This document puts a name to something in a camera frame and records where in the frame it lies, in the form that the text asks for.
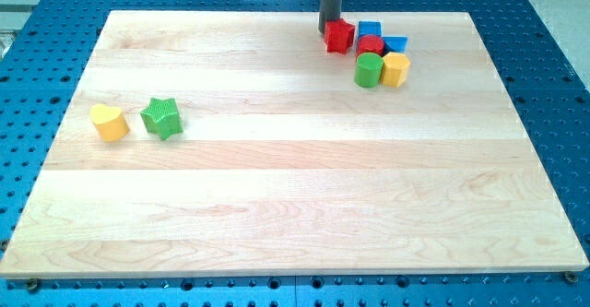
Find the left board clamp screw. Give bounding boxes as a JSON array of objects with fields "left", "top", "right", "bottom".
[{"left": 25, "top": 278, "right": 40, "bottom": 292}]

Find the yellow hexagon block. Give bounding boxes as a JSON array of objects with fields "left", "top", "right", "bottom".
[{"left": 380, "top": 52, "right": 411, "bottom": 88}]

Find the board clamp screw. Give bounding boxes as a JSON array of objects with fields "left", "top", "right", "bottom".
[
  {"left": 562, "top": 271, "right": 578, "bottom": 285},
  {"left": 25, "top": 278, "right": 40, "bottom": 292}
]

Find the blue cube block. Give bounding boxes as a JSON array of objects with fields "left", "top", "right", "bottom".
[{"left": 358, "top": 20, "right": 382, "bottom": 38}]

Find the wooden board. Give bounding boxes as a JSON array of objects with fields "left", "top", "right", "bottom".
[{"left": 1, "top": 10, "right": 588, "bottom": 279}]

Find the yellow heart block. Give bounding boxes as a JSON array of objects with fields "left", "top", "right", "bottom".
[{"left": 89, "top": 103, "right": 129, "bottom": 142}]

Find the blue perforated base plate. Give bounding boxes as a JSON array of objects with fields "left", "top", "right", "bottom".
[{"left": 1, "top": 0, "right": 589, "bottom": 306}]

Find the blue triangle block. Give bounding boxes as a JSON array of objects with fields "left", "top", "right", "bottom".
[{"left": 383, "top": 36, "right": 408, "bottom": 53}]

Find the green cylinder block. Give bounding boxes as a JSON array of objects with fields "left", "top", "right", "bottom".
[{"left": 354, "top": 53, "right": 384, "bottom": 88}]

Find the red cylinder block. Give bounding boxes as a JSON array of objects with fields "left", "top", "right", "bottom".
[{"left": 356, "top": 34, "right": 384, "bottom": 56}]

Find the right board clamp screw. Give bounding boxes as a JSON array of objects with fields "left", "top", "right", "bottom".
[{"left": 562, "top": 271, "right": 578, "bottom": 285}]

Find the red star block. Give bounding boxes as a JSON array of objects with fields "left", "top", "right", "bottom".
[{"left": 324, "top": 18, "right": 355, "bottom": 54}]

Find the green star block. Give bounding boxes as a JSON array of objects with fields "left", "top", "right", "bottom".
[{"left": 140, "top": 98, "right": 183, "bottom": 140}]

